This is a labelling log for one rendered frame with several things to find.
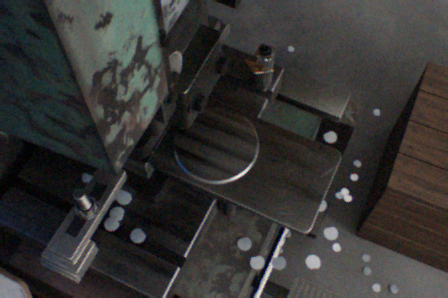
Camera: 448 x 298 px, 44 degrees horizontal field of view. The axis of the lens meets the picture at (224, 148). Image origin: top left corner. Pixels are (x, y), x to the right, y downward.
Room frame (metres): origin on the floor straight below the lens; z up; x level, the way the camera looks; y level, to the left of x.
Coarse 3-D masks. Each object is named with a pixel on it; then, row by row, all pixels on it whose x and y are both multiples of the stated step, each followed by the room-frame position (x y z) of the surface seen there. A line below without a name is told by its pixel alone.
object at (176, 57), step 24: (168, 0) 0.38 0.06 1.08; (192, 0) 0.43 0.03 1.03; (168, 24) 0.38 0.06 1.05; (192, 24) 0.42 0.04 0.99; (168, 48) 0.37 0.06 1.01; (192, 48) 0.40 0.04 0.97; (216, 48) 0.41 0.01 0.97; (192, 72) 0.37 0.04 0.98; (216, 72) 0.40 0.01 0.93; (192, 96) 0.35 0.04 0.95; (192, 120) 0.35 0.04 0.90
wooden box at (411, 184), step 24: (432, 72) 0.81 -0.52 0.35; (432, 96) 0.74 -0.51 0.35; (408, 120) 0.67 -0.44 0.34; (432, 120) 0.67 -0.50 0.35; (408, 144) 0.60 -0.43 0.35; (432, 144) 0.60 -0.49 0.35; (384, 168) 0.62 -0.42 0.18; (408, 168) 0.54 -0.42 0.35; (432, 168) 0.54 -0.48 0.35; (384, 192) 0.50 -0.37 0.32; (408, 192) 0.48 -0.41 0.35; (432, 192) 0.48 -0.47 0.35; (384, 216) 0.48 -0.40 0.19; (408, 216) 0.47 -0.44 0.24; (432, 216) 0.45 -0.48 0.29; (384, 240) 0.47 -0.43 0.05; (408, 240) 0.45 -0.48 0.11; (432, 240) 0.43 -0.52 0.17; (432, 264) 0.41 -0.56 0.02
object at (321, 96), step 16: (288, 80) 0.59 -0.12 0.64; (304, 80) 0.59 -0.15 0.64; (288, 96) 0.55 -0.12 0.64; (304, 96) 0.55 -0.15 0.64; (320, 96) 0.55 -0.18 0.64; (336, 96) 0.55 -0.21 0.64; (320, 112) 0.52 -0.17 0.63; (336, 112) 0.52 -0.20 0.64; (352, 112) 0.53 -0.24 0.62; (320, 128) 0.52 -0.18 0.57; (336, 128) 0.51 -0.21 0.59; (352, 128) 0.50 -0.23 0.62; (336, 144) 0.51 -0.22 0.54; (320, 224) 0.52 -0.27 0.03
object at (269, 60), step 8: (264, 48) 0.54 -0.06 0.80; (272, 48) 0.54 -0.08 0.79; (256, 56) 0.53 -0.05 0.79; (264, 56) 0.53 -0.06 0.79; (272, 56) 0.53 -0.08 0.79; (264, 64) 0.52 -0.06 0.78; (272, 64) 0.53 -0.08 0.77; (256, 80) 0.53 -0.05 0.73; (264, 80) 0.52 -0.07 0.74; (256, 88) 0.52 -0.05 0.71; (264, 88) 0.52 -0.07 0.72
